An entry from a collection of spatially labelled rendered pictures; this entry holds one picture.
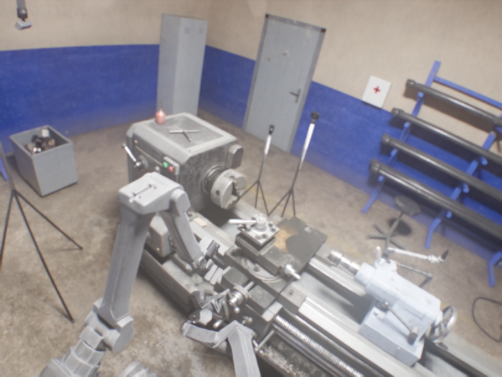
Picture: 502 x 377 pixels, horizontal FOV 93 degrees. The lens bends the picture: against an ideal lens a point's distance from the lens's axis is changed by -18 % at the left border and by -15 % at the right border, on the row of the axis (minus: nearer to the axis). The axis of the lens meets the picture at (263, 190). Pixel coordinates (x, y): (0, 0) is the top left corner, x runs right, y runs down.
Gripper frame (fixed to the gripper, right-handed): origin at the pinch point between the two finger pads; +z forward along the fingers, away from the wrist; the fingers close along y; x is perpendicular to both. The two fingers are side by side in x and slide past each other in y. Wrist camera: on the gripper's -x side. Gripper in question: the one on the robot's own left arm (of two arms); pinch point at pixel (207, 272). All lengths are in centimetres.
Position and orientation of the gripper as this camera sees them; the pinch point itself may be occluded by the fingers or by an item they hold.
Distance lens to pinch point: 122.0
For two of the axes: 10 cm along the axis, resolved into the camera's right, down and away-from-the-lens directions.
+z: 0.3, 4.8, 8.7
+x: -4.8, 7.7, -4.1
